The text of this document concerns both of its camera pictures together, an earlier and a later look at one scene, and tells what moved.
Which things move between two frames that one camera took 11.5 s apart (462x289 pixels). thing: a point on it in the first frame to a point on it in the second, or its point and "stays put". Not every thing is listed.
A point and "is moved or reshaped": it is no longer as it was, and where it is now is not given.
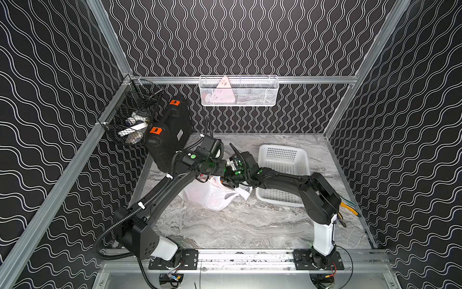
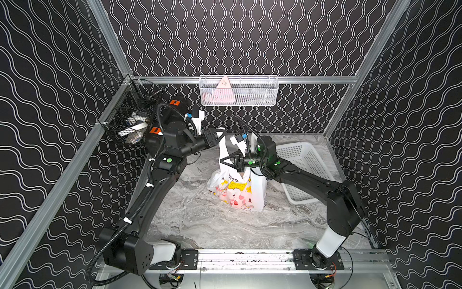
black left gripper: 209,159 to 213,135
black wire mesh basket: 127,117 stays put
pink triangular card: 224,92 stays put
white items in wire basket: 137,124 stays put
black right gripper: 228,177 to 238,163
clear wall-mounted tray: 240,90 stays put
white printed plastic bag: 209,193 is moved or reshaped
